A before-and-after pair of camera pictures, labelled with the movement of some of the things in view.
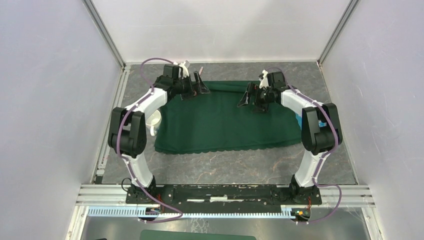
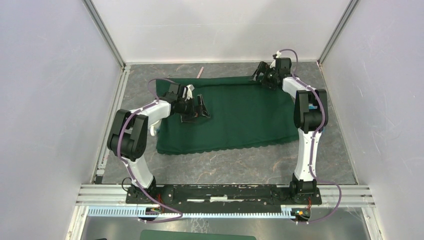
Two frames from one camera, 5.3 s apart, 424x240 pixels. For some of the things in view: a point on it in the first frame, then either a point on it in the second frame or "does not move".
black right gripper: x=245 y=100 to x=261 y=68
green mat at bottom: x=146 y=234 does not move
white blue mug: x=153 y=122 does not move
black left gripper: x=190 y=93 to x=190 y=117
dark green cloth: x=215 y=121 does not move
